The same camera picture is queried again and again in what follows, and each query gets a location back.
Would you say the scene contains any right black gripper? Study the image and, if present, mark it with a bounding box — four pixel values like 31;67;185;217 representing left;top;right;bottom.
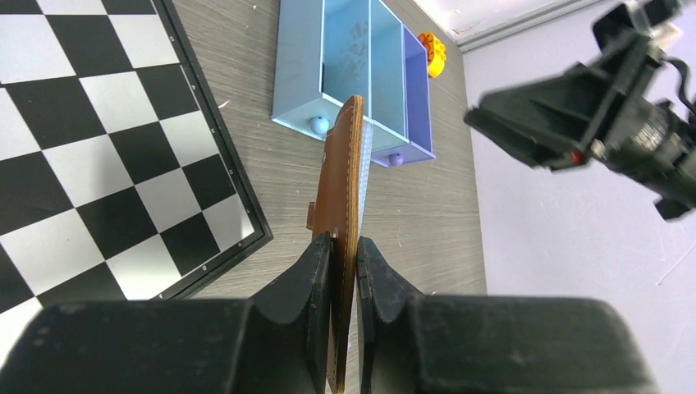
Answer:
464;1;695;221

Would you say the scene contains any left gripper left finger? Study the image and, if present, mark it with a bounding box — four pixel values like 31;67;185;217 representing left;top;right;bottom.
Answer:
250;232;332;393

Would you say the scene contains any black white chessboard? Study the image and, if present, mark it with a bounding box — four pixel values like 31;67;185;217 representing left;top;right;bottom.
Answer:
1;1;272;359

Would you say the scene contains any light blue bin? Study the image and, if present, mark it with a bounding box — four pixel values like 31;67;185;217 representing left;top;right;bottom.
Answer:
370;1;407;152
271;0;372;140

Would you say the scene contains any purple right bin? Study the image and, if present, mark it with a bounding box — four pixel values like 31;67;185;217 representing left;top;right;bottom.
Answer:
372;26;436;167

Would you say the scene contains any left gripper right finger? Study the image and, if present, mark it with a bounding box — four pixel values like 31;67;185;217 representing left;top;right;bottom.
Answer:
356;236;422;393

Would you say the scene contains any light blue middle bin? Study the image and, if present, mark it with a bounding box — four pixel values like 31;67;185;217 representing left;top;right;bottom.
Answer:
370;1;407;152

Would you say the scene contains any blue yellow toy block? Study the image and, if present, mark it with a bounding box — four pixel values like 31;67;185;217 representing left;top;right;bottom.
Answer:
418;31;446;78

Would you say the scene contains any brown leather card holder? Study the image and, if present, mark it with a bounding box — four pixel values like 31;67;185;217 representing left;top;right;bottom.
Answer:
306;95;364;393

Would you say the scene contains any light blue left bin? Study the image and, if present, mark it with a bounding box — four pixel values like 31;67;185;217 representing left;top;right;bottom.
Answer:
271;0;372;140

